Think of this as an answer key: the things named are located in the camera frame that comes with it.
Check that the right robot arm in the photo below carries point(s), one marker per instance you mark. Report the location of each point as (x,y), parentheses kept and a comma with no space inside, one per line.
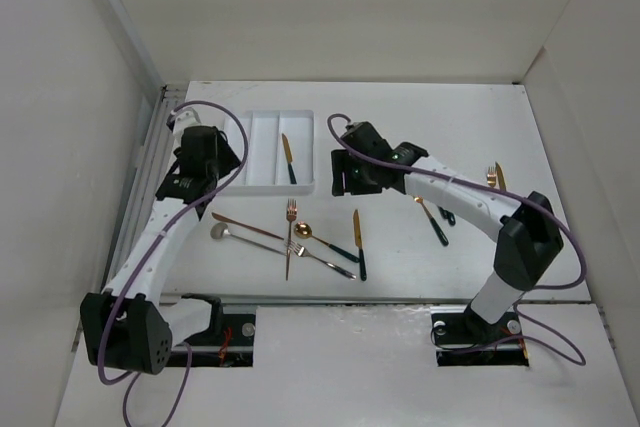
(526,235)

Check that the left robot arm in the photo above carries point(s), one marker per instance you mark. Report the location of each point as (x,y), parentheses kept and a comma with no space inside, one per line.
(124,325)

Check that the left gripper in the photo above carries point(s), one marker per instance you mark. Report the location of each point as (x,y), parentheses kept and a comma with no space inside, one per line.
(228,163)

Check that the rose gold fork right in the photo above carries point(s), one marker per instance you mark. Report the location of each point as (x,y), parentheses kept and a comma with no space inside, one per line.
(491,177)

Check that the silver spoon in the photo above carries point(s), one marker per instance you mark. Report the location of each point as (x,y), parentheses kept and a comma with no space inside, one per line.
(222,231)

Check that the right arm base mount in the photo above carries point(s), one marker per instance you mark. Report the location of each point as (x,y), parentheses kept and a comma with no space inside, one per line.
(462,342)

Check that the white cutlery tray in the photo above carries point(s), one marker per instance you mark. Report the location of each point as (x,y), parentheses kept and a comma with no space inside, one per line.
(265,172)

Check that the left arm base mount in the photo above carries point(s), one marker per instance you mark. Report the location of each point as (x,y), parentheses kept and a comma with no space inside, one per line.
(228,345)

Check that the rose gold fork long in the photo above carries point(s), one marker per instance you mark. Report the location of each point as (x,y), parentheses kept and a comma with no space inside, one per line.
(291,216)

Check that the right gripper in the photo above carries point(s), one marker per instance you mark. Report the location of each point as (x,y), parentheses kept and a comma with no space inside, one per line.
(341,162)

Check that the silver rose fork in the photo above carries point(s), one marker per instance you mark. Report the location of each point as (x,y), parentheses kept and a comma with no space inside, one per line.
(303,252)

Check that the gold fork green handle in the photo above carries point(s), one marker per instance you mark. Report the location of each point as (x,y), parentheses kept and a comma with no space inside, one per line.
(434,224)

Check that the rose gold knife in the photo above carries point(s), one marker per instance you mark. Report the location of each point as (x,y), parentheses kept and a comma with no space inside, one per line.
(228,220)

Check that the gold knife green handle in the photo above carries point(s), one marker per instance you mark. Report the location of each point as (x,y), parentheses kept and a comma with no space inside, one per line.
(289,159)
(500,177)
(359,245)

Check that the gold spoon green handle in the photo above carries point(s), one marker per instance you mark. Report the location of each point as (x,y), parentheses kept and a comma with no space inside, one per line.
(304,231)
(448,216)

